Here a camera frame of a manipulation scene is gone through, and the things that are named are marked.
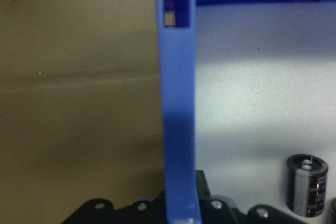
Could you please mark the black cylindrical capacitor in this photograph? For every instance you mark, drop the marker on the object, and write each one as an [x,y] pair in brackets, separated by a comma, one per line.
[308,187]

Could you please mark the blue plastic bin with capacitors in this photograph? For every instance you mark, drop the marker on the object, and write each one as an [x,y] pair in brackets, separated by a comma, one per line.
[178,90]

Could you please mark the white foam liner sheet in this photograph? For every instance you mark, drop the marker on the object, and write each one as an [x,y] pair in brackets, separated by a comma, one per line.
[249,90]

